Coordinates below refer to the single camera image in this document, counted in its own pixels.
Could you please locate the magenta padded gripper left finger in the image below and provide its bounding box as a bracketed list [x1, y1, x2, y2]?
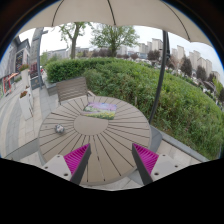
[42, 144, 91, 185]

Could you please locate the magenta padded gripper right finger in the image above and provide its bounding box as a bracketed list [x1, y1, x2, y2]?
[132, 143, 184, 185]

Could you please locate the round slatted outdoor table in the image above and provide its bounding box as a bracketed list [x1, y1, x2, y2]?
[38, 96, 151, 186]

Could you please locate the green hedge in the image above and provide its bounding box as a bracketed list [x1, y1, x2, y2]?
[46, 58, 224, 160]

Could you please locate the grey slatted patio chair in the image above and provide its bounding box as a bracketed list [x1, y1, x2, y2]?
[56, 77, 94, 103]

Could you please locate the white planter with flowers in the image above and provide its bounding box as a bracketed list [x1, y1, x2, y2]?
[19, 87, 34, 120]

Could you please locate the dark curved umbrella pole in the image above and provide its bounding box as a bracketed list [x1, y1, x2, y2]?
[149, 30, 170, 124]

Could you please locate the beige patio umbrella canopy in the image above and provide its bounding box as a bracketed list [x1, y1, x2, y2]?
[17, 0, 212, 46]

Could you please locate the grey street lamp post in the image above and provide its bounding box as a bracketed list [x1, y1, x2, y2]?
[35, 27, 48, 90]

